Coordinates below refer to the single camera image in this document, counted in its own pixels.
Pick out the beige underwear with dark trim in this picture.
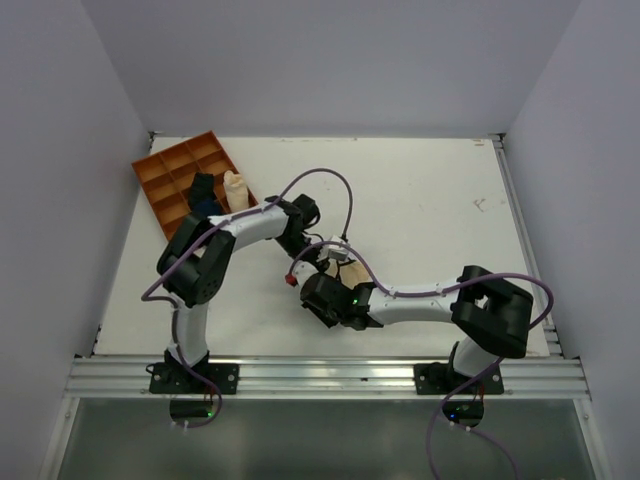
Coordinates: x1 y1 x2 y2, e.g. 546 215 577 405
326 260 371 289

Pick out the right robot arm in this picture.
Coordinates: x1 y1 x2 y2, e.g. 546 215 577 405
286 262 533 393

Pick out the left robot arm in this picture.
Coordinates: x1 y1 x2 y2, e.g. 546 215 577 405
157 195 328 393

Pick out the rolled beige underwear in tray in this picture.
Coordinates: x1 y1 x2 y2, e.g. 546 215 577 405
223 170 249 213

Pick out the rolled navy underwear in tray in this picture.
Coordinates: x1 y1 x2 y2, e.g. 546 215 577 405
193 198 222 216

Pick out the rolled black underwear in tray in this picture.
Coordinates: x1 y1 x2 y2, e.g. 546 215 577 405
187 172 215 209

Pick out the orange compartment tray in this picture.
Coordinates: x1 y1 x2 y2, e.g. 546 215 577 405
132 131 239 239

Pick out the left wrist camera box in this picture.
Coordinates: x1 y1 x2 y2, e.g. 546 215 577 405
321 239 350 262

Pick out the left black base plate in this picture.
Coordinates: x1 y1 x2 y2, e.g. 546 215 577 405
145 362 239 395

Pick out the aluminium right side rail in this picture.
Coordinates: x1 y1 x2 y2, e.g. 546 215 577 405
489 134 564 358

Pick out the aluminium rail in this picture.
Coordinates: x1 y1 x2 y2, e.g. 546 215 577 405
64 355 590 400
489 134 564 358

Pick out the aluminium front rail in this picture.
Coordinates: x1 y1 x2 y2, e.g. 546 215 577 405
64 355 590 400

